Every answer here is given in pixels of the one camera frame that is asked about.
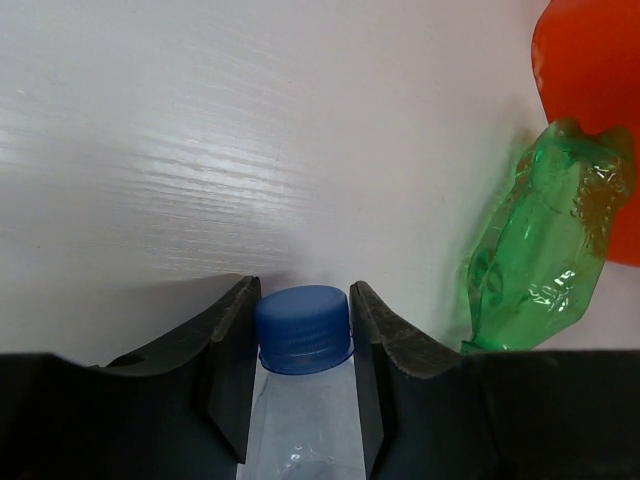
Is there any green plastic bottle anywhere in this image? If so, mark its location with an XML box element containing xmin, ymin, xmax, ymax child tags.
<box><xmin>460</xmin><ymin>118</ymin><xmax>637</xmax><ymax>354</ymax></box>

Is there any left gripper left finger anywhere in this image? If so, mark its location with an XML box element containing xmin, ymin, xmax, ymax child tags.
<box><xmin>1</xmin><ymin>276</ymin><xmax>261</xmax><ymax>479</ymax></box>

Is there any blue label water bottle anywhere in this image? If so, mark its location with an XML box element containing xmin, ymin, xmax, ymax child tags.
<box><xmin>236</xmin><ymin>285</ymin><xmax>366</xmax><ymax>479</ymax></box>

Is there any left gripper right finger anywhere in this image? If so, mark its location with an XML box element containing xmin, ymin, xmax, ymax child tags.
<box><xmin>350</xmin><ymin>281</ymin><xmax>639</xmax><ymax>479</ymax></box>

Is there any orange plastic bin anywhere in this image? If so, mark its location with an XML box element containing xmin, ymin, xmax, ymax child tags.
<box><xmin>531</xmin><ymin>1</ymin><xmax>639</xmax><ymax>267</ymax></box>

